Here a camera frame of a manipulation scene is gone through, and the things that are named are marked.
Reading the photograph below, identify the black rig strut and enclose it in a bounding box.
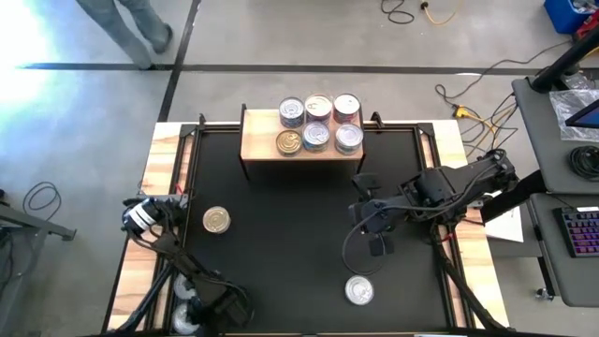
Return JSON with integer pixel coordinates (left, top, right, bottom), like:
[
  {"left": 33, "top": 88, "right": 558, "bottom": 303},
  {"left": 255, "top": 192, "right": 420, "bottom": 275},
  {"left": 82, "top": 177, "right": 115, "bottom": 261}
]
[
  {"left": 432, "top": 236, "right": 510, "bottom": 334},
  {"left": 106, "top": 242, "right": 184, "bottom": 334}
]

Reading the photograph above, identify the teal fish-print can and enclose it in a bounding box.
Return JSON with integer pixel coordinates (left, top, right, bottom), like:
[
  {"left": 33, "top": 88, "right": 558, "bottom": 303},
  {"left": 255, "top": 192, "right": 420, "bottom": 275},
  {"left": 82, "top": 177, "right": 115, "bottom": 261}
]
[{"left": 344, "top": 274, "right": 375, "bottom": 306}]

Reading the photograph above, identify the backlit black keyboard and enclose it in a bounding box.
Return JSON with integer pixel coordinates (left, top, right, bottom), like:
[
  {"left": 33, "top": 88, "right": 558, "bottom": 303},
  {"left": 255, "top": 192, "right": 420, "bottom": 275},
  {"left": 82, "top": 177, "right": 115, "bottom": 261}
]
[{"left": 553, "top": 205, "right": 599, "bottom": 259}]

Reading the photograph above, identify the dark blue sardine tin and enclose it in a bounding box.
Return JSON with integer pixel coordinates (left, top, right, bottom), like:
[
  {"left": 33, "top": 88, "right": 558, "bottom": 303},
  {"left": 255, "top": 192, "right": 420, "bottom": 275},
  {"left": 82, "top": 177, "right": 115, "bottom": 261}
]
[{"left": 278, "top": 96, "right": 306, "bottom": 129}]

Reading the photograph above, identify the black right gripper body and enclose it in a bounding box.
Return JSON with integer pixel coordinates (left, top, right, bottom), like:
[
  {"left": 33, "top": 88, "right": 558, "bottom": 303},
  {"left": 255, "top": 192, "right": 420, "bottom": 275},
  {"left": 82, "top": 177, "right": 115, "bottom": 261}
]
[{"left": 348, "top": 194, "right": 414, "bottom": 235}]

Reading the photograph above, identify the red white round can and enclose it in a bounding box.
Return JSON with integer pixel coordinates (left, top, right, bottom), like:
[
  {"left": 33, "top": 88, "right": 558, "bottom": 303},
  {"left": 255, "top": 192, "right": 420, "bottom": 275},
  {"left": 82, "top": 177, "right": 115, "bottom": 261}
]
[{"left": 332, "top": 92, "right": 362, "bottom": 125}]

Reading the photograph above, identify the blue plastic bin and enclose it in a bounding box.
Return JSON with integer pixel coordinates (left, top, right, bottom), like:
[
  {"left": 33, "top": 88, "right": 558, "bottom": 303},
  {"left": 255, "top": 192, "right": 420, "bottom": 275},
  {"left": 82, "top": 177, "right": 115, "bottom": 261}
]
[{"left": 543, "top": 0, "right": 599, "bottom": 36}]

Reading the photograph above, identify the yellow extension cord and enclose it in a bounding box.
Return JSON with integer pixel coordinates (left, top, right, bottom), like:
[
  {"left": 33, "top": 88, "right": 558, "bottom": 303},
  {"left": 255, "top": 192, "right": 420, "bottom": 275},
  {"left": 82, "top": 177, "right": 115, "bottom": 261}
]
[{"left": 460, "top": 110, "right": 519, "bottom": 168}]

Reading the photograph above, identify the clear plastic bag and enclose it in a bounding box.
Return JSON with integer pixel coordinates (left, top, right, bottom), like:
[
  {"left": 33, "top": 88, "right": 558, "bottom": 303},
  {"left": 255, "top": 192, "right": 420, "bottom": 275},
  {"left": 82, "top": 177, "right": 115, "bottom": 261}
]
[{"left": 548, "top": 87, "right": 599, "bottom": 144}]

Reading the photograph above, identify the black coiled cable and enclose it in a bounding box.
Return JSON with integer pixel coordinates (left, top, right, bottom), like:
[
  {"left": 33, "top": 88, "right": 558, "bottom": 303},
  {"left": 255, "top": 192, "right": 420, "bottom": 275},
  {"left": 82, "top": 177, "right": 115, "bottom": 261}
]
[{"left": 567, "top": 143, "right": 599, "bottom": 183}]

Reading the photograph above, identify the person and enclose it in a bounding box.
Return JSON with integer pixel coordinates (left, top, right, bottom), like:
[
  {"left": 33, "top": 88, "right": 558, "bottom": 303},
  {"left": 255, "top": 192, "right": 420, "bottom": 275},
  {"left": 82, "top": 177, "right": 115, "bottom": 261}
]
[{"left": 74, "top": 0, "right": 175, "bottom": 71}]

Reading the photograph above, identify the yellow floor cable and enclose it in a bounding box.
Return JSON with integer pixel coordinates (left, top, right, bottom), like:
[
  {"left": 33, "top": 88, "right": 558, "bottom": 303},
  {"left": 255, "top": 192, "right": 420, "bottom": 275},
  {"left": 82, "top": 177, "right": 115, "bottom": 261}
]
[{"left": 419, "top": 0, "right": 467, "bottom": 26}]

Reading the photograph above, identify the wooden shelf with black legs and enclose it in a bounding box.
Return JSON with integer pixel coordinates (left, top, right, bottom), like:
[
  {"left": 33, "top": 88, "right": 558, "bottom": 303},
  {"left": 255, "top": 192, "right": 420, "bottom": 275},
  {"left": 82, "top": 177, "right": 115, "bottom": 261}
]
[{"left": 239, "top": 103, "right": 367, "bottom": 183}]

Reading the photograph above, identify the silver round can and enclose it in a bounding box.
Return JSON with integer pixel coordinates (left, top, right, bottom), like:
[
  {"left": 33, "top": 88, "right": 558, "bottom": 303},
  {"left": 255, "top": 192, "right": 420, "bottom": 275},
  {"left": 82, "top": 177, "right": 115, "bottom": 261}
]
[{"left": 168, "top": 302, "right": 200, "bottom": 336}]

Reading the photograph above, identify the grey desk top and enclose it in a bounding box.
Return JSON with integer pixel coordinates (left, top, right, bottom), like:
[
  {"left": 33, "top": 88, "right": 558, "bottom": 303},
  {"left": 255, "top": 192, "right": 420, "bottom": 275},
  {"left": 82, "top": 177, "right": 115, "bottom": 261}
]
[
  {"left": 527, "top": 191, "right": 599, "bottom": 309},
  {"left": 510, "top": 74, "right": 599, "bottom": 196}
]

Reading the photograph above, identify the white paper sheet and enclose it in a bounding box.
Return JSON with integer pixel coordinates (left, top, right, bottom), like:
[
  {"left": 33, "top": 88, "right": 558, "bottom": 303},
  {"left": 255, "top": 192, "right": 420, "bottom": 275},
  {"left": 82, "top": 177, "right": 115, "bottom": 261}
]
[{"left": 473, "top": 189, "right": 525, "bottom": 244}]

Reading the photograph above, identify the white green round can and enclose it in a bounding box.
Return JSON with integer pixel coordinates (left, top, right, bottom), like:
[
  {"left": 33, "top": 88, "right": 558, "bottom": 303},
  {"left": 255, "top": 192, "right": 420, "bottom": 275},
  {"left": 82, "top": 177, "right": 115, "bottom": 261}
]
[{"left": 334, "top": 123, "right": 365, "bottom": 156}]

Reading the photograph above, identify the black desk leg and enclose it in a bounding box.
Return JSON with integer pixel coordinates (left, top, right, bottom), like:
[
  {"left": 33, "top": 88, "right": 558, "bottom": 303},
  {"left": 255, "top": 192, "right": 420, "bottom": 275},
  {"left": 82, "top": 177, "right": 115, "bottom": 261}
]
[{"left": 479, "top": 168, "right": 548, "bottom": 225}]

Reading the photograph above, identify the tall blue red-striped can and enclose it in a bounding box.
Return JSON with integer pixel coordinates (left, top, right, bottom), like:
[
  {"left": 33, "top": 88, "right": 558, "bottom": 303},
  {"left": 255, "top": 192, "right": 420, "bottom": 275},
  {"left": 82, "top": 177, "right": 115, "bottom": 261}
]
[
  {"left": 201, "top": 205, "right": 233, "bottom": 235},
  {"left": 303, "top": 93, "right": 334, "bottom": 125}
]

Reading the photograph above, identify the blue-screen tablet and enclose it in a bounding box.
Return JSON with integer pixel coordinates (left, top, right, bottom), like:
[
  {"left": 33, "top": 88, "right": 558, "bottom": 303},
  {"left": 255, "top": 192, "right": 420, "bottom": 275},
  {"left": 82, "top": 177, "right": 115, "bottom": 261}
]
[{"left": 564, "top": 98, "right": 599, "bottom": 130}]

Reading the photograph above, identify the long black floor cable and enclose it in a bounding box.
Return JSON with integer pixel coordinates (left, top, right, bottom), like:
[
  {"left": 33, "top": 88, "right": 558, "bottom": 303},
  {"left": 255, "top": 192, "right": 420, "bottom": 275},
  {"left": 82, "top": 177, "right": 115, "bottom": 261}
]
[{"left": 433, "top": 39, "right": 573, "bottom": 102}]

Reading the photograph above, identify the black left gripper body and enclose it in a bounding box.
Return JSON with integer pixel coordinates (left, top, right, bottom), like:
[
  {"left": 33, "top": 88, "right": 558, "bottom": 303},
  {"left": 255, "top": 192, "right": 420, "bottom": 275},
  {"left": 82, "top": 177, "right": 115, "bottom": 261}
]
[{"left": 198, "top": 273, "right": 255, "bottom": 331}]

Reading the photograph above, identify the turquoise yellow tuna can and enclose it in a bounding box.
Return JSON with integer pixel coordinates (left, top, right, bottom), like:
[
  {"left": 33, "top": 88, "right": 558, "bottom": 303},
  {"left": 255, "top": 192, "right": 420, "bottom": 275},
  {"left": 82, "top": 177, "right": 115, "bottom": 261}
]
[{"left": 301, "top": 121, "right": 331, "bottom": 154}]

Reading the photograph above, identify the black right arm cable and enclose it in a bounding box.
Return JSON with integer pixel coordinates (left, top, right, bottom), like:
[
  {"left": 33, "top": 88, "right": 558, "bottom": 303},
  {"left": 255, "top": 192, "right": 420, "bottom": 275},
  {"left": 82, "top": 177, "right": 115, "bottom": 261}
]
[{"left": 340, "top": 205, "right": 399, "bottom": 277}]

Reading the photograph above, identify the grey metal stand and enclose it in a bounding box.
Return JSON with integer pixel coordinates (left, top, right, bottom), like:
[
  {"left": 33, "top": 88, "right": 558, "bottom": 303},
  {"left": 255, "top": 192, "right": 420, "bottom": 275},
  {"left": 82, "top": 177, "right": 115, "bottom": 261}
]
[{"left": 0, "top": 186, "right": 78, "bottom": 243}]

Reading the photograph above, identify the black floor cable loop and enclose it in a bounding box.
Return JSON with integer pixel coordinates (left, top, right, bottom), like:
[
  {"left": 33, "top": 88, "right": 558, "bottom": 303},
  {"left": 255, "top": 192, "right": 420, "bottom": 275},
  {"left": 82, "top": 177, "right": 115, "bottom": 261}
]
[
  {"left": 379, "top": 0, "right": 416, "bottom": 25},
  {"left": 22, "top": 181, "right": 63, "bottom": 212}
]

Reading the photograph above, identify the black monitor pole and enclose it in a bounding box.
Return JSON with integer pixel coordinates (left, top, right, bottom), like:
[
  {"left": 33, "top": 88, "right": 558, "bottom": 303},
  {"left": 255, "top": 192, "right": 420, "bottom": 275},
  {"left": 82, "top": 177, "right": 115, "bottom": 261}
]
[{"left": 530, "top": 25, "right": 599, "bottom": 95}]

